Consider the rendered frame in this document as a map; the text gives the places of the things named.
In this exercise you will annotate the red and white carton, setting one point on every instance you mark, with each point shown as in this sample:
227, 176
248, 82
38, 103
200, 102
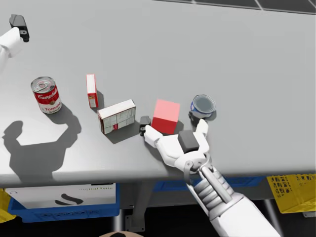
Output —
117, 117

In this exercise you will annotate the red and white can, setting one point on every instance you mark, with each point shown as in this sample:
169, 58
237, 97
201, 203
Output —
47, 97

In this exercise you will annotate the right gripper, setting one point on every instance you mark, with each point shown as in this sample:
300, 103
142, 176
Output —
172, 150

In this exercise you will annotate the blue box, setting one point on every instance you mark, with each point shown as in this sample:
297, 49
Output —
74, 213

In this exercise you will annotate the red cube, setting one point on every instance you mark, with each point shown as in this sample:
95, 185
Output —
165, 116

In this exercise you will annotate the yellow box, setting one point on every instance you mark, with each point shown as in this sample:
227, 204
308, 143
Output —
296, 192

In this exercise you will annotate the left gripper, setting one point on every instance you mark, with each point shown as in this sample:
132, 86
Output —
2, 58

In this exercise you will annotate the small red carton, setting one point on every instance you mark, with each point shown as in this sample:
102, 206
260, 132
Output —
91, 92

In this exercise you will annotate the blue flat can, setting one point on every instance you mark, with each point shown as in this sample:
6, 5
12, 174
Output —
203, 105

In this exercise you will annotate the white box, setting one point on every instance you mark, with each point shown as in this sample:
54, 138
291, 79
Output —
37, 196

